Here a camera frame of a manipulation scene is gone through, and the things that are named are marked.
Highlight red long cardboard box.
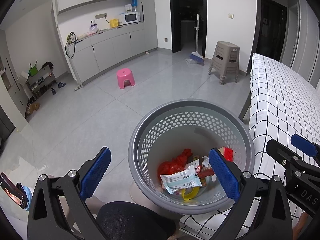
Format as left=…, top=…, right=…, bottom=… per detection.
left=219, top=146, right=234, bottom=162

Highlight light blue wipes packet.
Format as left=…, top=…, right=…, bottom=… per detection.
left=160, top=165, right=202, bottom=194

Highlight red plastic bag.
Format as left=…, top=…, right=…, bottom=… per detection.
left=157, top=148, right=193, bottom=178

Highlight person's right hand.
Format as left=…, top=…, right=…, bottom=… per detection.
left=292, top=212, right=309, bottom=240

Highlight smartphone on stand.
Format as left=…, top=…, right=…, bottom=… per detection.
left=1, top=172, right=28, bottom=209

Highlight white black checked tablecloth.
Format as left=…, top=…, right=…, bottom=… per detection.
left=249, top=54, right=319, bottom=179

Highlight stacked grey plastic stools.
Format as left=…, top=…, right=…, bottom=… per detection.
left=208, top=41, right=240, bottom=85

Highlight grey perforated laundry basket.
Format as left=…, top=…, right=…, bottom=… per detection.
left=128, top=99, right=254, bottom=215

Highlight shoe rack with shoes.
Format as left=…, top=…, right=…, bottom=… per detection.
left=16, top=61, right=64, bottom=100

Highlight blue broom with dustpan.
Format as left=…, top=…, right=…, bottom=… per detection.
left=185, top=14, right=204, bottom=65

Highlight small pink plastic stool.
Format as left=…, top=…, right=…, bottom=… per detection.
left=117, top=68, right=136, bottom=89

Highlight clear bottle on counter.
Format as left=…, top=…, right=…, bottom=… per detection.
left=90, top=20, right=98, bottom=34

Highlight grey cabinet counter unit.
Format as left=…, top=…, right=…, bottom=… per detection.
left=53, top=0, right=158, bottom=86

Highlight yellow box on counter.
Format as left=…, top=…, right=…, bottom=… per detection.
left=110, top=18, right=119, bottom=28

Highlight white microwave oven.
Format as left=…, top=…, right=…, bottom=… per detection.
left=118, top=11, right=141, bottom=25

